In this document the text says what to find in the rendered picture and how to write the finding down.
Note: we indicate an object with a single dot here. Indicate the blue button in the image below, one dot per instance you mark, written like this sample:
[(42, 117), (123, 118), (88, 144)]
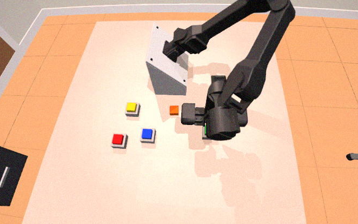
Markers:
[(148, 135)]

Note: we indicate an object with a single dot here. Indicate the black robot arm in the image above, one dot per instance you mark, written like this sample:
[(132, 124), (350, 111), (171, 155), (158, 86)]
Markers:
[(248, 77)]

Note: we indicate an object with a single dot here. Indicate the red button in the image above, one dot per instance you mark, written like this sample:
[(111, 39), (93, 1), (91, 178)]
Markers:
[(119, 141)]

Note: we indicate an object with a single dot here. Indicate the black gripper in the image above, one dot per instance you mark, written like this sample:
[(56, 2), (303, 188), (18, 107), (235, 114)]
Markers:
[(195, 115)]

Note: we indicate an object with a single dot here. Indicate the orange block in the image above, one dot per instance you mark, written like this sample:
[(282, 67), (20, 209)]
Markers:
[(173, 110)]

